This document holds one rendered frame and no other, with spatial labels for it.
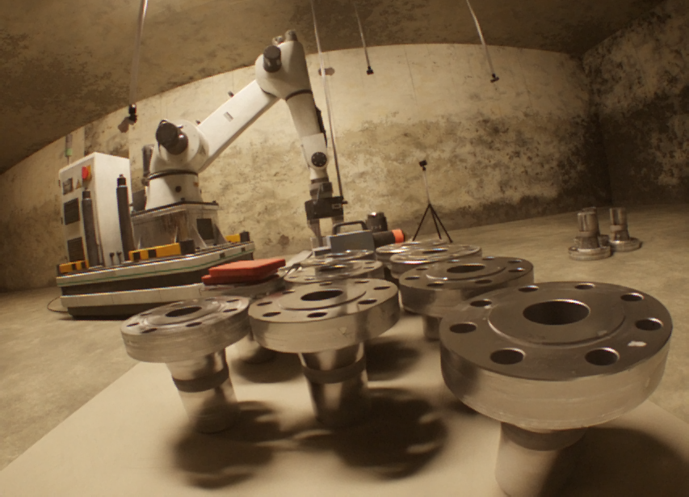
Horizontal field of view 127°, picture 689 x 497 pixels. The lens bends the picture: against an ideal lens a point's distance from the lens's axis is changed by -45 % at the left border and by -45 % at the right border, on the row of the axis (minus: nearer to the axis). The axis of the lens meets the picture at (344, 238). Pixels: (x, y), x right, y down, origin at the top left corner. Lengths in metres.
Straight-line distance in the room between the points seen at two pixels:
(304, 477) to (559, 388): 0.39
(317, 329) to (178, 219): 1.55
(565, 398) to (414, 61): 4.95
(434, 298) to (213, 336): 0.35
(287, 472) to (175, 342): 0.27
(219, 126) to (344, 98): 2.66
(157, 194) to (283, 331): 1.69
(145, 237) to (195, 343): 1.60
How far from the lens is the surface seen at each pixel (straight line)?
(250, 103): 2.35
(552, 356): 0.27
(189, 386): 0.61
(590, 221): 1.85
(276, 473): 0.54
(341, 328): 0.42
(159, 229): 1.98
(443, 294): 0.49
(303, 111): 2.12
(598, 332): 0.30
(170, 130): 1.82
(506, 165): 5.03
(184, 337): 0.49
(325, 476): 0.51
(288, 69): 2.16
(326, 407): 0.57
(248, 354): 0.91
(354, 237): 1.45
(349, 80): 4.76
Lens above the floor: 0.38
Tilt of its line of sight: 4 degrees down
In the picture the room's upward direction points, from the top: 8 degrees counter-clockwise
